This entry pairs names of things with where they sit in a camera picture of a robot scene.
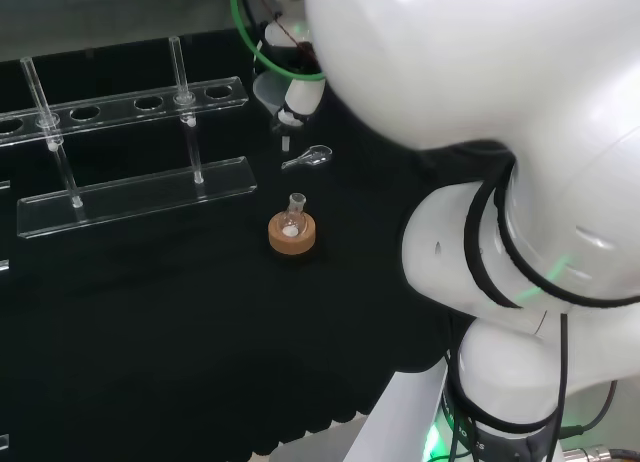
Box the small round-bottom glass flask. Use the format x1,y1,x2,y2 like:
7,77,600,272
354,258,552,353
279,192,308,238

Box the clear acrylic funnel stand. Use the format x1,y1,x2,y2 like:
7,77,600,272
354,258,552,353
0,35,259,241

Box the black bench cloth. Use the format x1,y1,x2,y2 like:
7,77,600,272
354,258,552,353
0,27,454,459

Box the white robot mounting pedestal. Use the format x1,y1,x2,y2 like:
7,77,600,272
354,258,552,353
343,365,451,462

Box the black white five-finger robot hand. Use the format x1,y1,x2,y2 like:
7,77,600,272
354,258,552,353
256,15,329,138

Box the clear plastic funnel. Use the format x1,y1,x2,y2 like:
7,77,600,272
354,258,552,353
251,70,294,156

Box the brown cork ring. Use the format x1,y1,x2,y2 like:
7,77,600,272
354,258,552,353
267,210,319,258

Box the green cable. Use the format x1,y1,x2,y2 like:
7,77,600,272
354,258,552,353
228,0,328,82

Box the black cable with connector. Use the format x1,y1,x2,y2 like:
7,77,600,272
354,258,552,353
555,311,597,439

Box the clear glass weighing funnel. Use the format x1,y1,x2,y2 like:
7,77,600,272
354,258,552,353
280,144,334,172

